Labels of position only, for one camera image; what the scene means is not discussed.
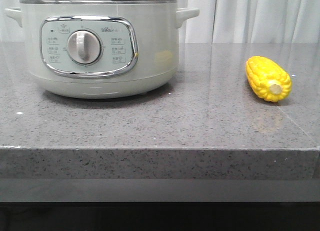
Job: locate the yellow corn cob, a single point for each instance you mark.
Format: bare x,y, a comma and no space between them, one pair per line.
267,79

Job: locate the pale green electric cooking pot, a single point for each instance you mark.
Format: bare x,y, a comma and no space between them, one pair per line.
101,49

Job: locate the white curtain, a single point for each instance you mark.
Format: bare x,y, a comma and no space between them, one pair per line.
252,21

